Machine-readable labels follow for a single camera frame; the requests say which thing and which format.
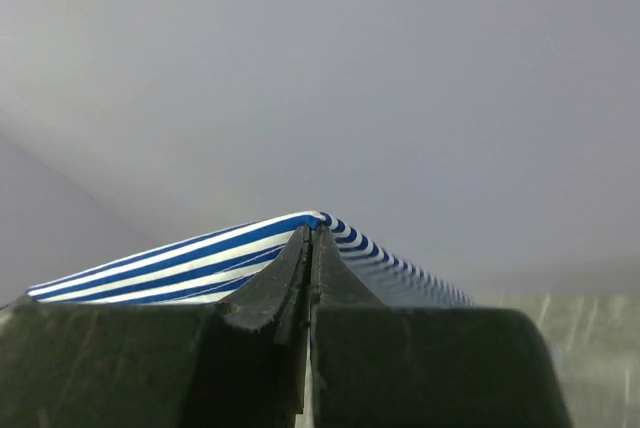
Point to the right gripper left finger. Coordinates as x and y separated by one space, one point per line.
239 362

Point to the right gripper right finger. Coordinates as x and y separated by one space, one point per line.
373 365

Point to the blue white striped tank top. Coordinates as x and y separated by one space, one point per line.
206 268

